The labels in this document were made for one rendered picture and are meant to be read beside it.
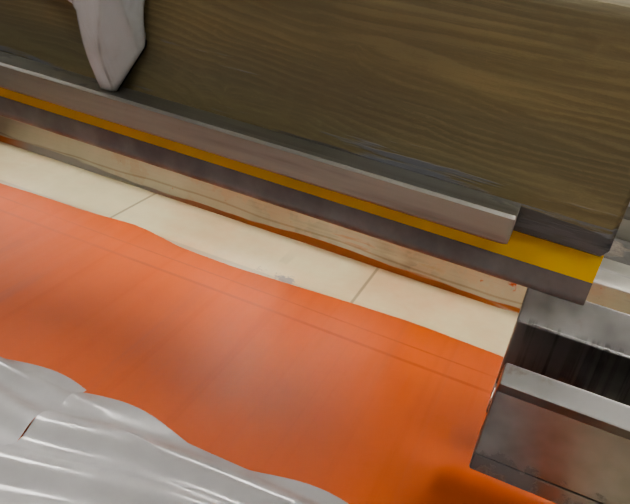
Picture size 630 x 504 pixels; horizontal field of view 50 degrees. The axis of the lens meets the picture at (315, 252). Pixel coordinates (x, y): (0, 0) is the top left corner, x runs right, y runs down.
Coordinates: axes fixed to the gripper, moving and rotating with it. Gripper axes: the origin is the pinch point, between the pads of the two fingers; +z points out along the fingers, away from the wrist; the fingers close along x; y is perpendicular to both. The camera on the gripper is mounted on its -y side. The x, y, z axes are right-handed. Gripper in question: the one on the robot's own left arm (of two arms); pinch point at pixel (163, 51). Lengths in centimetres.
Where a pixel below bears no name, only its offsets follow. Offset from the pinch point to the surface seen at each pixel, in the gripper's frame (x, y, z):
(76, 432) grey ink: 7.5, -1.8, 13.0
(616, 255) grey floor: -261, -51, 109
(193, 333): -1.3, -1.6, 13.7
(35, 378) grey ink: 5.6, 1.9, 13.4
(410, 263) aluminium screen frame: -13.7, -9.2, 12.7
